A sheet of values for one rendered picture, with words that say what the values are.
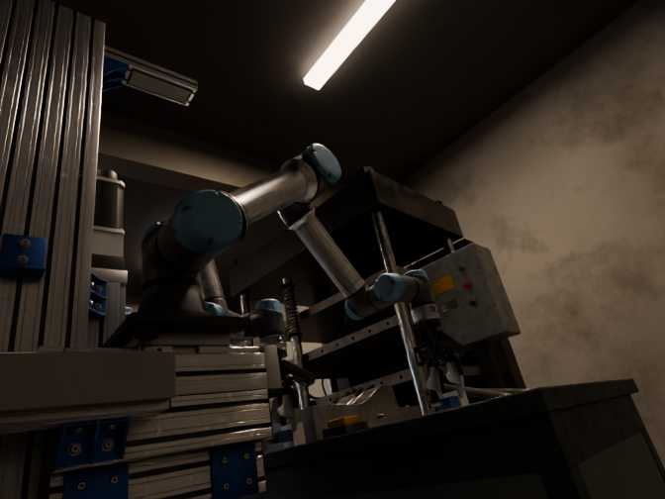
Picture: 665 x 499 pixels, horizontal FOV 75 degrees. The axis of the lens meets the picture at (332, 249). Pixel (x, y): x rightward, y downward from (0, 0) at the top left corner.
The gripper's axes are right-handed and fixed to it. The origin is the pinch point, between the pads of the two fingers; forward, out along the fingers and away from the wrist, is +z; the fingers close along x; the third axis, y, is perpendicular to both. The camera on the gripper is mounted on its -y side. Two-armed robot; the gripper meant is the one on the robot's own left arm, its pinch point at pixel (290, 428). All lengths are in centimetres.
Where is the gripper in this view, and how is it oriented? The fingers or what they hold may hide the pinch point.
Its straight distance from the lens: 124.4
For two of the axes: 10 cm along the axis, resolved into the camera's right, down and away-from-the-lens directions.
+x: 5.8, -4.4, -6.8
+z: 1.8, 8.9, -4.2
